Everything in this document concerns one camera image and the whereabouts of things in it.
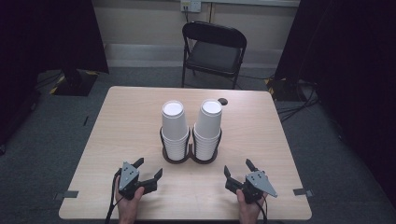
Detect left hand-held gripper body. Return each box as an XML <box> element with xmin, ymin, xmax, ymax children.
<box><xmin>117</xmin><ymin>161</ymin><xmax>158</xmax><ymax>201</ymax></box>

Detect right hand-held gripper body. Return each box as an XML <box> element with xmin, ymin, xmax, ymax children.
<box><xmin>224</xmin><ymin>170</ymin><xmax>278</xmax><ymax>205</ymax></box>

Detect black double cup holder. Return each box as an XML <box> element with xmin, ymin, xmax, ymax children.
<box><xmin>159</xmin><ymin>125</ymin><xmax>223</xmax><ymax>165</ymax></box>

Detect person's left hand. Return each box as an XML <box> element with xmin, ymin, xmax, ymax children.
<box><xmin>114</xmin><ymin>177</ymin><xmax>146</xmax><ymax>224</ymax></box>

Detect person's right hand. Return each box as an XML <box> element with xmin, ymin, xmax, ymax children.
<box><xmin>235</xmin><ymin>189</ymin><xmax>269</xmax><ymax>224</ymax></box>

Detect grey tape strip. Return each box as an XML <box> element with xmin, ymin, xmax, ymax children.
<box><xmin>292</xmin><ymin>188</ymin><xmax>315</xmax><ymax>199</ymax></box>
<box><xmin>52</xmin><ymin>189</ymin><xmax>79</xmax><ymax>202</ymax></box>

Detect black stand base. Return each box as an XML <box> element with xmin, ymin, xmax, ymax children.
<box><xmin>49</xmin><ymin>68</ymin><xmax>101</xmax><ymax>97</ymax></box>
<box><xmin>264</xmin><ymin>76</ymin><xmax>309</xmax><ymax>103</ymax></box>

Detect black folding chair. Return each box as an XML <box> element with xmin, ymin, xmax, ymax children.
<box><xmin>181</xmin><ymin>21</ymin><xmax>248</xmax><ymax>91</ymax></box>

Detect dark curtain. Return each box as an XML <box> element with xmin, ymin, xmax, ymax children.
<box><xmin>274</xmin><ymin>0</ymin><xmax>396</xmax><ymax>200</ymax></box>
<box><xmin>0</xmin><ymin>0</ymin><xmax>110</xmax><ymax>150</ymax></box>

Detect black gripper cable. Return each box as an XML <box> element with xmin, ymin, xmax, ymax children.
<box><xmin>104</xmin><ymin>168</ymin><xmax>123</xmax><ymax>224</ymax></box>
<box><xmin>255</xmin><ymin>195</ymin><xmax>269</xmax><ymax>224</ymax></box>

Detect black floor cables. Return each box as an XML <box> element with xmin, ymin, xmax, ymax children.
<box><xmin>276</xmin><ymin>78</ymin><xmax>322</xmax><ymax>123</ymax></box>

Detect thin black wall cable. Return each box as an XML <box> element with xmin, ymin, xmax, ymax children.
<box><xmin>184</xmin><ymin>5</ymin><xmax>191</xmax><ymax>48</ymax></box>

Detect white wall outlet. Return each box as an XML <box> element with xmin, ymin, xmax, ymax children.
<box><xmin>180</xmin><ymin>0</ymin><xmax>203</xmax><ymax>14</ymax></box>

